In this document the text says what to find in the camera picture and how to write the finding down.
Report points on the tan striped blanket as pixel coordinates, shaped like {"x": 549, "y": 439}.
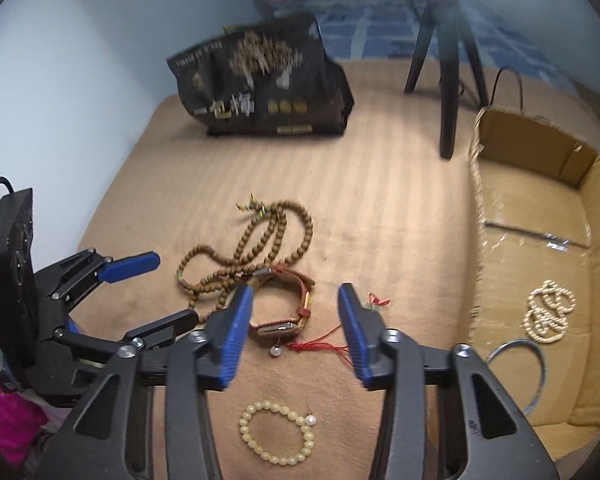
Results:
{"x": 380, "y": 200}

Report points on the person's left forearm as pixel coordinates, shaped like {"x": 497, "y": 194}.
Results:
{"x": 5, "y": 420}

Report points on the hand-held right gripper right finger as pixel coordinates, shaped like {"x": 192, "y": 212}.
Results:
{"x": 352, "y": 332}

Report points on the cardboard box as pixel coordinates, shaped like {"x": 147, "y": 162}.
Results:
{"x": 530, "y": 130}

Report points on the pearl earring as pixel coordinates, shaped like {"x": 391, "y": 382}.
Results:
{"x": 276, "y": 351}
{"x": 310, "y": 418}

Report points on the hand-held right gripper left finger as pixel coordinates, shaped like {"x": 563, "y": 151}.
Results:
{"x": 236, "y": 332}

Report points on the black tripod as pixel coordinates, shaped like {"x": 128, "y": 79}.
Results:
{"x": 447, "y": 110}

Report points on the black printed bag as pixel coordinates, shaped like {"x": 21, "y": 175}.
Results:
{"x": 260, "y": 90}

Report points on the blue plaid bedsheet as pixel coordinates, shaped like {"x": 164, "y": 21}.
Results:
{"x": 370, "y": 35}

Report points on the thin metal bangle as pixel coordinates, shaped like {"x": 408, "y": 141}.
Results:
{"x": 518, "y": 343}

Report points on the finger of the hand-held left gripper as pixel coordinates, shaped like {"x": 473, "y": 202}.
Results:
{"x": 130, "y": 266}
{"x": 167, "y": 327}

